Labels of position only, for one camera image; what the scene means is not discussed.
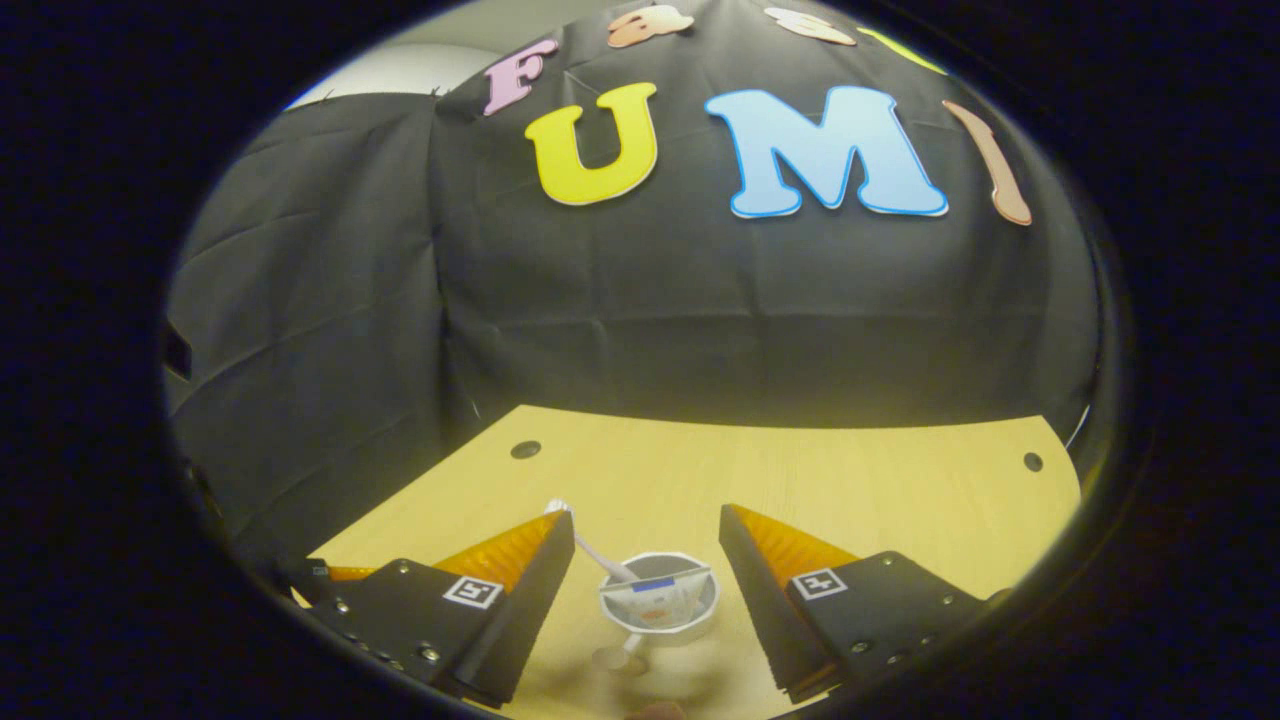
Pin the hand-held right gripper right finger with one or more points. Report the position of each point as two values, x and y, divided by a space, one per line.
760 610

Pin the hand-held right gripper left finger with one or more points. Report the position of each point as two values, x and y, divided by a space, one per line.
530 610

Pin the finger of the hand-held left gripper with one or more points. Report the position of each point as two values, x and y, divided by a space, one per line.
350 574

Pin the white cup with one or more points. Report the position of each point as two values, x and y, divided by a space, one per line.
680 630

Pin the white toothpaste tube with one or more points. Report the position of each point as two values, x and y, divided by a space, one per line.
655 600

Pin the white toothbrush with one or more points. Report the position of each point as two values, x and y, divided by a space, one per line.
560 507

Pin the wooden desktop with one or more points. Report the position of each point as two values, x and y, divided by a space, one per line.
850 480

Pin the black backdrop cloth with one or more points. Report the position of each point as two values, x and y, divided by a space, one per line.
700 320

